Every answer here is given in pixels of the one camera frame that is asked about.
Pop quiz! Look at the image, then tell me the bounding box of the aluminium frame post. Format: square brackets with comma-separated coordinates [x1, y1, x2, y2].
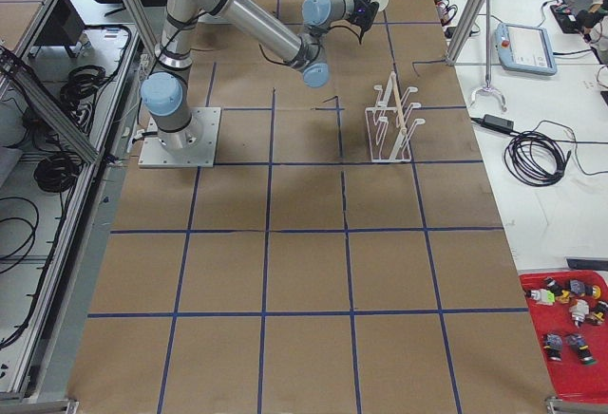
[445, 0, 485, 66]

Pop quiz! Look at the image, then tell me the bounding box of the blue teach pendant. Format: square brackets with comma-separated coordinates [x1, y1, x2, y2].
[494, 23, 557, 76]

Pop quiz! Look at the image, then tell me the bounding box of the white wire cup rack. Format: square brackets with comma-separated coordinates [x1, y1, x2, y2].
[364, 71, 426, 163]

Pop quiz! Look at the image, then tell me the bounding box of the red parts tray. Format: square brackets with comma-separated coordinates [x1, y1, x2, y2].
[520, 270, 607, 404]

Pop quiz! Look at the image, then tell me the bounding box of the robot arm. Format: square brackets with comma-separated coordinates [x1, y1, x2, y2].
[141, 0, 389, 152]

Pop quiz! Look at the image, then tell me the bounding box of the coiled black cable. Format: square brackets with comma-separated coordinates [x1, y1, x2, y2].
[503, 119, 578, 187]

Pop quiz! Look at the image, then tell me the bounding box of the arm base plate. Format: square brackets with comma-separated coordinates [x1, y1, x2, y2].
[139, 107, 221, 168]

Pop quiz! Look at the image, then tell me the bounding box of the reacher grabber tool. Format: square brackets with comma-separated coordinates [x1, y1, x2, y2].
[471, 0, 507, 113]

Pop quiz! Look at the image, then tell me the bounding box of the pale green plastic cup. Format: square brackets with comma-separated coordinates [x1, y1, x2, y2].
[371, 0, 390, 12]

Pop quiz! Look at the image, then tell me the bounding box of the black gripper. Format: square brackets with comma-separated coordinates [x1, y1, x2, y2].
[350, 0, 379, 29]

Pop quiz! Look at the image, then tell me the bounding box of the black power adapter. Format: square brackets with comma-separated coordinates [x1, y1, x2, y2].
[482, 114, 514, 135]

